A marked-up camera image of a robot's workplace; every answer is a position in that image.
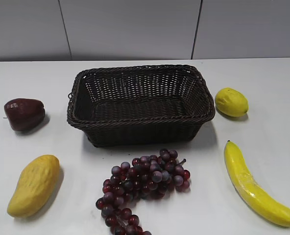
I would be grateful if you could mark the purple plastic grape bunch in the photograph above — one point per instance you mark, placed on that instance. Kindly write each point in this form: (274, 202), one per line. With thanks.
(146, 177)

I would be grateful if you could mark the yellow plastic lemon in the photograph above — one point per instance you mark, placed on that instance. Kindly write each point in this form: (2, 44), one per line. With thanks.
(231, 102)

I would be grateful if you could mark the yellow plastic mango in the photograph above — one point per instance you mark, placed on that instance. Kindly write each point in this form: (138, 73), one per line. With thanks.
(34, 187)

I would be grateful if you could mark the yellow plastic banana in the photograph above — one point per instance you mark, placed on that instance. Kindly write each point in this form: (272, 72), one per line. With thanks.
(250, 191)

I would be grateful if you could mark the dark red plastic apple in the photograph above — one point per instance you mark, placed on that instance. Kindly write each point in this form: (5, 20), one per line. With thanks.
(24, 114)

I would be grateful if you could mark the dark brown wicker basket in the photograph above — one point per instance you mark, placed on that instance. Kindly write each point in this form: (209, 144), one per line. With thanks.
(140, 104)

